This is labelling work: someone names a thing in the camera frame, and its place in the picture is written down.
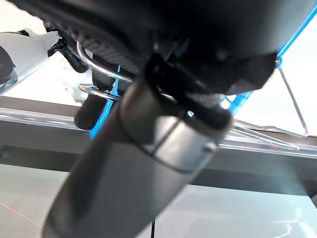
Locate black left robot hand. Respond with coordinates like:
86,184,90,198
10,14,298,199
7,0,315,238

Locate blue plastic shopping basket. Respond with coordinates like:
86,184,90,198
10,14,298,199
75,4,317,151

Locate silver left robot leg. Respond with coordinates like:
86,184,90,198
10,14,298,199
0,28,62,96

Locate black long base shelf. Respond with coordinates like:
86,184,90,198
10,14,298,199
0,95,317,196

